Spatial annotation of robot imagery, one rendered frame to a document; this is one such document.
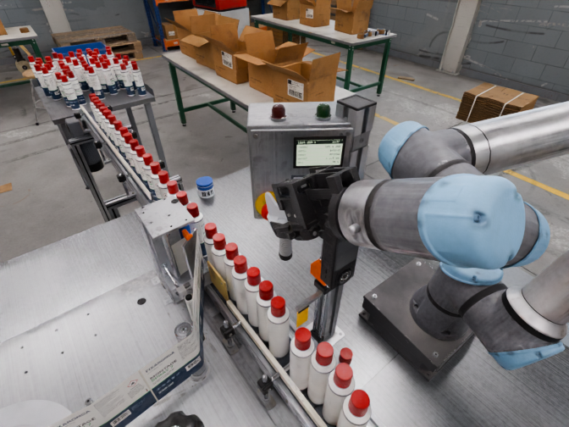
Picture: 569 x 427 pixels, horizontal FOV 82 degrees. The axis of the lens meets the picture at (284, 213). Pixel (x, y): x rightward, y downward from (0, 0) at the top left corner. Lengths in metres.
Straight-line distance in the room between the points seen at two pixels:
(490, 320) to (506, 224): 0.52
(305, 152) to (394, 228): 0.26
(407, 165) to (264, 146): 0.22
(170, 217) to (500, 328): 0.77
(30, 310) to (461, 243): 1.20
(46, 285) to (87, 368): 0.41
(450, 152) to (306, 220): 0.19
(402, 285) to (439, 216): 0.76
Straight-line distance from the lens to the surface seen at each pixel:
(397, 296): 1.00
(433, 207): 0.28
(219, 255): 0.90
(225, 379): 0.89
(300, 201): 0.41
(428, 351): 0.95
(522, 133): 0.54
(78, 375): 1.02
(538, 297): 0.77
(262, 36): 2.88
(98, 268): 1.30
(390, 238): 0.31
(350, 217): 0.34
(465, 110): 4.66
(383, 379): 0.97
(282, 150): 0.53
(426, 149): 0.44
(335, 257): 0.42
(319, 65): 2.18
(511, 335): 0.79
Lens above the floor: 1.69
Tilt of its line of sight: 40 degrees down
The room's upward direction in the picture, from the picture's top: straight up
